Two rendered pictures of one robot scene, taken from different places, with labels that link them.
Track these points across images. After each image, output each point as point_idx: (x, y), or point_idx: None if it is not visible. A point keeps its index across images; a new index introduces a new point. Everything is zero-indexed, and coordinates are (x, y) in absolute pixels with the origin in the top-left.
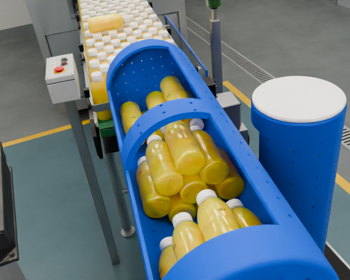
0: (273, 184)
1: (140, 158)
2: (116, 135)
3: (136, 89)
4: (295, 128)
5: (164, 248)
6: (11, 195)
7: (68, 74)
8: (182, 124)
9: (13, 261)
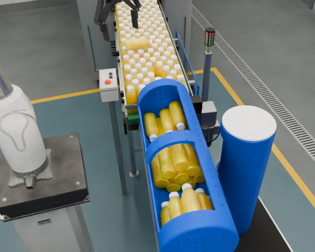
0: (218, 187)
1: None
2: (142, 138)
3: None
4: (243, 143)
5: (163, 207)
6: (83, 164)
7: (113, 86)
8: None
9: (87, 201)
